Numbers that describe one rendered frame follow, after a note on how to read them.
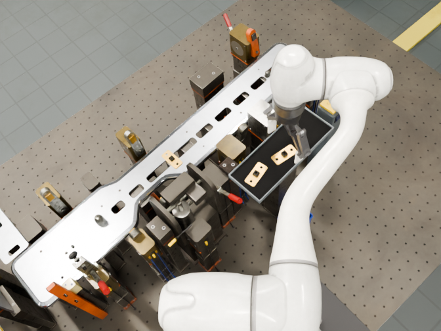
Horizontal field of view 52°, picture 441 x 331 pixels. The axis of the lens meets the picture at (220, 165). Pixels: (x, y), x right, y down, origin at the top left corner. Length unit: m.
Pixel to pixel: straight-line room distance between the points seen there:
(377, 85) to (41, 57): 2.90
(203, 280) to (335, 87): 0.54
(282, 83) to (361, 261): 0.97
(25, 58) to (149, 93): 1.64
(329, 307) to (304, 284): 0.84
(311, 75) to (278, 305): 0.54
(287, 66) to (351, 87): 0.16
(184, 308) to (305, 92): 0.58
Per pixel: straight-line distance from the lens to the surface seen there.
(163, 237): 1.45
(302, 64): 1.08
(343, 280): 1.84
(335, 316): 1.74
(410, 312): 2.61
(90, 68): 3.44
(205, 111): 1.79
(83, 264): 1.40
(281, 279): 0.91
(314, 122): 1.56
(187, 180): 1.43
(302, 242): 0.94
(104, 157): 2.13
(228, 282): 0.90
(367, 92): 1.11
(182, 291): 0.91
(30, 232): 1.77
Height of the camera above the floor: 2.46
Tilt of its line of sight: 62 degrees down
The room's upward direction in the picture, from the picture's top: 10 degrees counter-clockwise
